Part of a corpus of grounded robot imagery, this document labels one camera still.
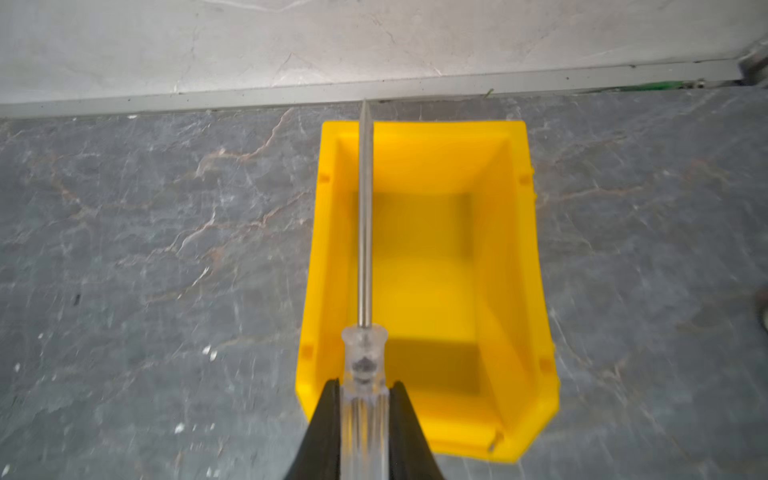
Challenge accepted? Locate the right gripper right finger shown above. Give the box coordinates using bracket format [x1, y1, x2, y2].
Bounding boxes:
[388, 381, 445, 480]

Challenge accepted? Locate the clear handle screwdriver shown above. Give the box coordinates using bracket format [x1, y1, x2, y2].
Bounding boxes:
[340, 101, 389, 479]

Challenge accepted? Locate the yellow plastic bin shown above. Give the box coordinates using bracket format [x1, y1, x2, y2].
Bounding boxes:
[295, 119, 562, 464]

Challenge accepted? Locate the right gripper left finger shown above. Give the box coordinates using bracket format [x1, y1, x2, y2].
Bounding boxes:
[284, 379, 341, 480]

